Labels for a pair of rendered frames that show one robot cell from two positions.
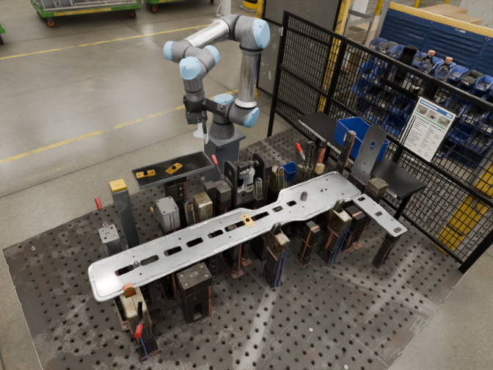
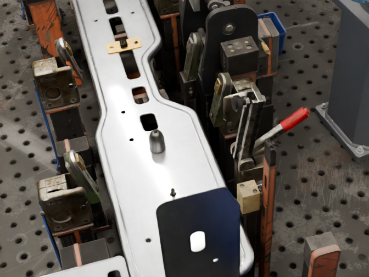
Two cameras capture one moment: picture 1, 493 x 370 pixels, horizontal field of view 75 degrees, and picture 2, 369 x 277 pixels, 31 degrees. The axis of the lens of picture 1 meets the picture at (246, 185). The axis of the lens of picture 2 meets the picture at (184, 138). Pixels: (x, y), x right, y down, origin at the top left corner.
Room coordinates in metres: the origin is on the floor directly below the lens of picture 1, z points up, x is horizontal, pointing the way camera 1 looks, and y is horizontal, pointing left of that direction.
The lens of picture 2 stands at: (1.63, -1.12, 2.02)
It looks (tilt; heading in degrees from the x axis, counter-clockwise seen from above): 48 degrees down; 113
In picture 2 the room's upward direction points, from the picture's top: 5 degrees counter-clockwise
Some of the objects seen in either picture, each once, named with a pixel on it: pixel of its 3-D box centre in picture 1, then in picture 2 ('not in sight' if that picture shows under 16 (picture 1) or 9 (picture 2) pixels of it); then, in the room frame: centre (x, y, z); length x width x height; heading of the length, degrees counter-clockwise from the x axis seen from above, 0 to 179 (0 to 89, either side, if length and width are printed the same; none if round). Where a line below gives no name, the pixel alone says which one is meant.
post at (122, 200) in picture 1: (127, 220); not in sight; (1.04, 0.57, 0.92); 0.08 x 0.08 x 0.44; 34
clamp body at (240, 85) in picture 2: (272, 194); (239, 145); (1.37, -0.15, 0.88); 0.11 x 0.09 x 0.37; 34
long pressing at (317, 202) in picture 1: (244, 224); (119, 43); (1.03, -0.01, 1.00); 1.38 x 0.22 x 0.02; 124
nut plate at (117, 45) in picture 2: (247, 219); (123, 44); (1.04, -0.02, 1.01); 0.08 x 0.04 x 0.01; 33
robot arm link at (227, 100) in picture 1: (224, 107); not in sight; (1.63, 0.17, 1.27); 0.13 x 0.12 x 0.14; 66
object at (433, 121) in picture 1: (425, 129); not in sight; (1.53, -0.92, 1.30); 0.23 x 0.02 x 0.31; 34
